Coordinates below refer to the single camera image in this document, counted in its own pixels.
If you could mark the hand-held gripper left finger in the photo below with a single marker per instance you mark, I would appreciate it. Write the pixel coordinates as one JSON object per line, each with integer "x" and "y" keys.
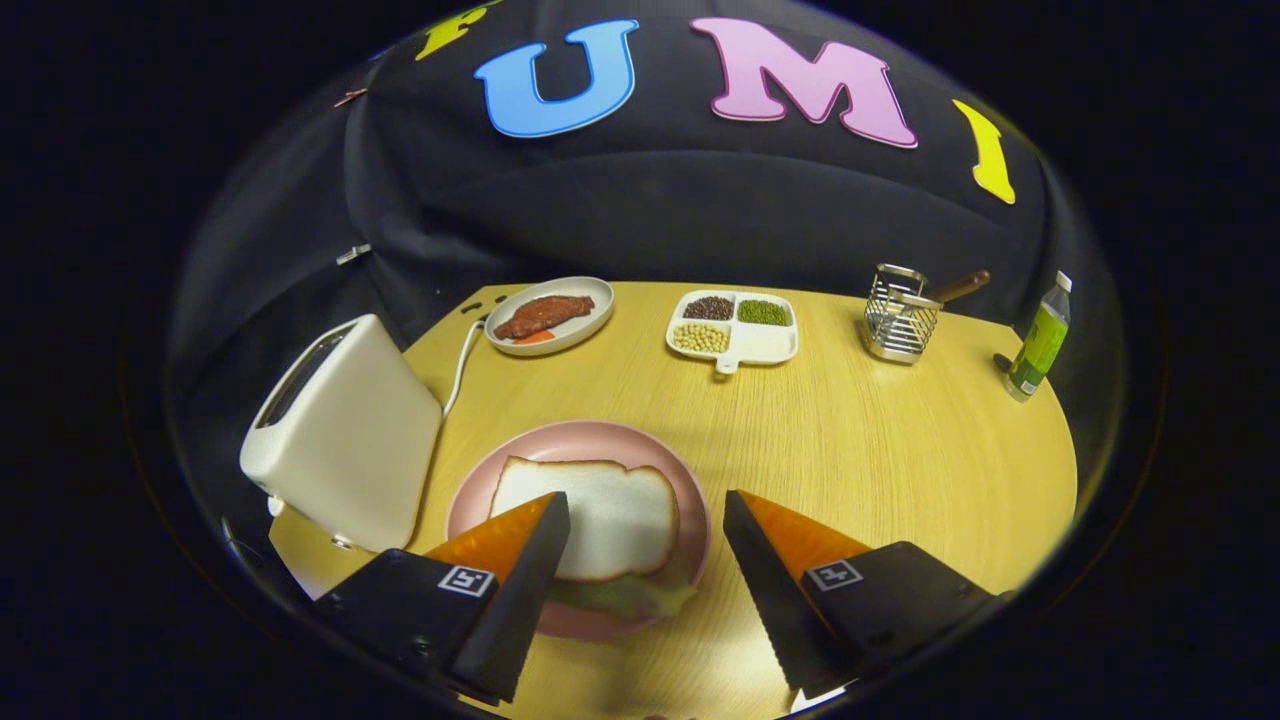
{"x": 525, "y": 600}

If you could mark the yellow soybeans pile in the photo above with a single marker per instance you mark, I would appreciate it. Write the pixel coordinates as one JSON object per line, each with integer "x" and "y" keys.
{"x": 700, "y": 338}

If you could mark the green drink bottle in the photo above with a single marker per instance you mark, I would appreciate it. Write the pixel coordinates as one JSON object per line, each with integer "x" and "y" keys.
{"x": 1040, "y": 345}

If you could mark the orange carrot slice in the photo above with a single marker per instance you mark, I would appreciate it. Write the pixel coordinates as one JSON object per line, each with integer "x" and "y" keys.
{"x": 535, "y": 337}

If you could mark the brown steak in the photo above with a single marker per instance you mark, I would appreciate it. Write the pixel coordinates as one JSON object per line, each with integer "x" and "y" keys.
{"x": 540, "y": 315}

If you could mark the green mung beans pile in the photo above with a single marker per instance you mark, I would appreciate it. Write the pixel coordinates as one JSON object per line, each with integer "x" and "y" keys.
{"x": 764, "y": 312}

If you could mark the white round plate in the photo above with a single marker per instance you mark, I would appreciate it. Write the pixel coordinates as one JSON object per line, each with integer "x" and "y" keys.
{"x": 592, "y": 326}

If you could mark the copper cloth clip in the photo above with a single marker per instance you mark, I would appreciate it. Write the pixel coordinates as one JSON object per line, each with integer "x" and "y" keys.
{"x": 351, "y": 97}

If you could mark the white cloth clip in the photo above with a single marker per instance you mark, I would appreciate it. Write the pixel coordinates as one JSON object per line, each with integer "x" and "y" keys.
{"x": 354, "y": 254}

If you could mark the black backdrop cloth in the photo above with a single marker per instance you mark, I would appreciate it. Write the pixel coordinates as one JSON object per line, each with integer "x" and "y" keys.
{"x": 700, "y": 210}

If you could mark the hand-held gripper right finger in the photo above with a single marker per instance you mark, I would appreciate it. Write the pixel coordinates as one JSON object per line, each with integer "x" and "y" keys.
{"x": 765, "y": 590}

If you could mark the white toaster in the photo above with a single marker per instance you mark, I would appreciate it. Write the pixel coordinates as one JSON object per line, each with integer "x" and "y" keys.
{"x": 350, "y": 440}

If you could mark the pink plate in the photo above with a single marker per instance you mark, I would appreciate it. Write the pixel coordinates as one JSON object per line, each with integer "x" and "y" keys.
{"x": 590, "y": 445}

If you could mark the dark red beans pile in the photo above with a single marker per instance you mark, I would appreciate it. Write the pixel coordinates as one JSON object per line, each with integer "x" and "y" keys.
{"x": 709, "y": 307}

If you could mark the white divided dish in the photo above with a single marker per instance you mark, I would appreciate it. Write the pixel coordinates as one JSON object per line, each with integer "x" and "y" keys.
{"x": 765, "y": 346}

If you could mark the green lettuce leaf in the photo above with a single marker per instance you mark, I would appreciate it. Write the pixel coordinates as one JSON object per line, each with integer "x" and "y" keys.
{"x": 630, "y": 596}

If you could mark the toasted white bread slice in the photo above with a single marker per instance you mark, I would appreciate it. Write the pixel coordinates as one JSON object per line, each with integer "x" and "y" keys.
{"x": 610, "y": 520}

